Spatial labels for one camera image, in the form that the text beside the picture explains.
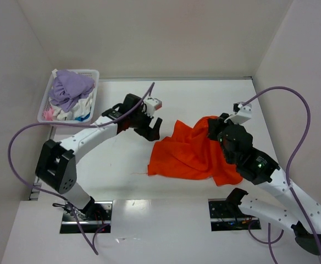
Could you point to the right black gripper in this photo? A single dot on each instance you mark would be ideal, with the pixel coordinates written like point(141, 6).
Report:
point(214, 127)

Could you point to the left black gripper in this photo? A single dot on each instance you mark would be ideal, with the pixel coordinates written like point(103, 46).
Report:
point(145, 124)

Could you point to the orange t shirt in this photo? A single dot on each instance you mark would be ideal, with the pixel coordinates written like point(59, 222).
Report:
point(189, 154)

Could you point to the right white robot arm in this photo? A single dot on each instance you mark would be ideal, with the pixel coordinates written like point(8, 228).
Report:
point(301, 215)

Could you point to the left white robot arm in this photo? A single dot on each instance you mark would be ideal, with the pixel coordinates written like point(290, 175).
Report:
point(57, 161)

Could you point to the white t shirt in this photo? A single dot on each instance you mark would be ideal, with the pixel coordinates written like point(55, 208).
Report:
point(80, 111)

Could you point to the white plastic laundry basket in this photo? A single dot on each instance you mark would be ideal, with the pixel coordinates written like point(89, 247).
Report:
point(45, 104)

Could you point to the purple t shirt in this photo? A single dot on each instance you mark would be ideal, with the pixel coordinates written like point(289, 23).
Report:
point(68, 87)

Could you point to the pink cloth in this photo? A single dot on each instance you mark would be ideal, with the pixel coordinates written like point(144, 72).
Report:
point(49, 114)

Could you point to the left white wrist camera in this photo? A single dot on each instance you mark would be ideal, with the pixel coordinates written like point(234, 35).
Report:
point(151, 105)

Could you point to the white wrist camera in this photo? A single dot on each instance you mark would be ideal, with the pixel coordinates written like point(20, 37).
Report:
point(242, 113)
point(151, 105)

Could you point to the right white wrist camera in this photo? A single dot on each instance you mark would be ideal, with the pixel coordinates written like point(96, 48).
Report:
point(242, 113)

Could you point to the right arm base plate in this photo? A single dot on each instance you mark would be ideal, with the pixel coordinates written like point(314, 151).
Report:
point(222, 218)

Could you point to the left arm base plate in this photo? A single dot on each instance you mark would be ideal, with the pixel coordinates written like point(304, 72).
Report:
point(99, 220)

